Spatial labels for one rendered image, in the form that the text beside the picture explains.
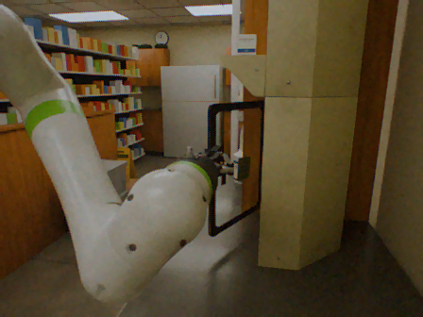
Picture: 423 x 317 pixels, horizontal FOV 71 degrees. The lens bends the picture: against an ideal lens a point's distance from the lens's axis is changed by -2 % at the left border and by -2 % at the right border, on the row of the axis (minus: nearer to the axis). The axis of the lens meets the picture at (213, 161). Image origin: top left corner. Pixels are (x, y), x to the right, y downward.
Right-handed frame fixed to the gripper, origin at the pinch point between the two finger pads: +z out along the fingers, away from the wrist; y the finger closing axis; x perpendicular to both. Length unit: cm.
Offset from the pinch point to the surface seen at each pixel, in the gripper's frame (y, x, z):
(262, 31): -8, -35, 42
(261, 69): -9.9, -20.3, 5.0
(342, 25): -28.6, -30.9, 11.8
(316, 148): -24.8, -1.1, 7.6
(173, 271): 11.1, 33.5, -2.0
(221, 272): -2.0, 33.4, 0.3
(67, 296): 121, 129, 83
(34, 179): 184, 63, 136
